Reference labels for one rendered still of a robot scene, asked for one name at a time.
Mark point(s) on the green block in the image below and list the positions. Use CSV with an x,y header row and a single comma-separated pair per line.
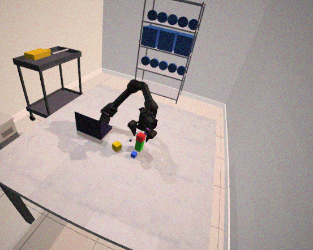
x,y
139,144
138,148

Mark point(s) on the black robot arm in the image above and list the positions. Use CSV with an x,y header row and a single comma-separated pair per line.
x,y
147,114

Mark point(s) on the red block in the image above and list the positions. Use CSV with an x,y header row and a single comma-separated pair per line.
x,y
140,137

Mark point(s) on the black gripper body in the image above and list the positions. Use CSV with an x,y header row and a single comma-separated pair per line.
x,y
141,126

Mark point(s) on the yellow block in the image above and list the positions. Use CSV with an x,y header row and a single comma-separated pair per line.
x,y
117,146

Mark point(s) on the small blue block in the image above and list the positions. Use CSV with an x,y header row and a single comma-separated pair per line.
x,y
133,154

